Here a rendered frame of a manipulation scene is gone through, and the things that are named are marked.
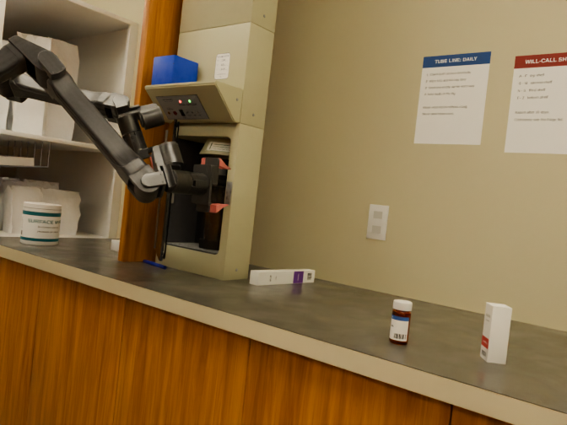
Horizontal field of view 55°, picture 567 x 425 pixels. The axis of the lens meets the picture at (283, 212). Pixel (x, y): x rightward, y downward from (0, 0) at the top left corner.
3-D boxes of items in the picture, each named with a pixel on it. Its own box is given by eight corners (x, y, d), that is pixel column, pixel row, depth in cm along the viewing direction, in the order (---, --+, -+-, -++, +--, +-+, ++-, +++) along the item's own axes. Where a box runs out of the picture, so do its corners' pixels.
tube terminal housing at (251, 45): (208, 261, 200) (230, 54, 199) (276, 277, 180) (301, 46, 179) (153, 263, 180) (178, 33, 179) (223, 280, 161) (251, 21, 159)
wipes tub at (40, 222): (46, 241, 209) (51, 202, 208) (65, 245, 201) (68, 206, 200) (13, 240, 198) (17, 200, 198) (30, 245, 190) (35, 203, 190)
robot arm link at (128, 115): (114, 117, 156) (115, 114, 151) (137, 110, 158) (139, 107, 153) (122, 140, 157) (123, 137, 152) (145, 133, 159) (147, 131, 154)
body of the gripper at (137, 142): (122, 163, 158) (114, 138, 157) (156, 153, 161) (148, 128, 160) (122, 162, 152) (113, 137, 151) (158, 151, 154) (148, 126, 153)
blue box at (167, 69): (175, 92, 177) (178, 65, 177) (196, 91, 171) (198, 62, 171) (150, 85, 169) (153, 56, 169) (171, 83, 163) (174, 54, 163)
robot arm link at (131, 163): (34, 83, 136) (30, 56, 126) (54, 73, 139) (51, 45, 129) (143, 210, 132) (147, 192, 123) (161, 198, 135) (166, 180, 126)
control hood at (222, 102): (169, 123, 180) (172, 93, 179) (240, 123, 160) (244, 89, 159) (140, 116, 170) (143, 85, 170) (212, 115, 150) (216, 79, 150)
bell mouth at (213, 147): (225, 159, 189) (227, 144, 189) (264, 162, 178) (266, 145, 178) (187, 153, 175) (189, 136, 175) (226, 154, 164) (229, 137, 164)
